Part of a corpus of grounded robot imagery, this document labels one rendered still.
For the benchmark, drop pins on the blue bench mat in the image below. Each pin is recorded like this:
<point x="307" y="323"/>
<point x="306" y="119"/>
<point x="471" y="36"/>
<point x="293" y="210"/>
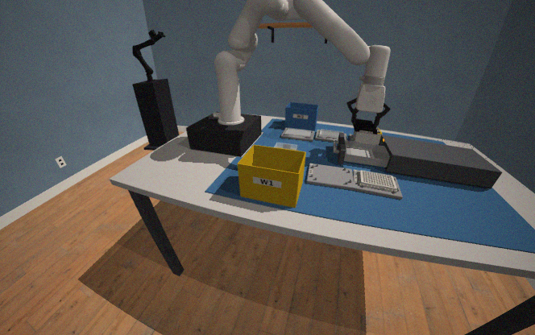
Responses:
<point x="431" y="208"/>

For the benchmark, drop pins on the yellow open-top bin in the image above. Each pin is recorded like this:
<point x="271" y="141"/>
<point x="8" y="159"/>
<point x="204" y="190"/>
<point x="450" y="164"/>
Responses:
<point x="271" y="174"/>

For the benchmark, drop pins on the blue open-top bin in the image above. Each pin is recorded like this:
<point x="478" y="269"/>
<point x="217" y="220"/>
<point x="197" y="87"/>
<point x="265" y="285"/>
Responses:
<point x="301" y="116"/>

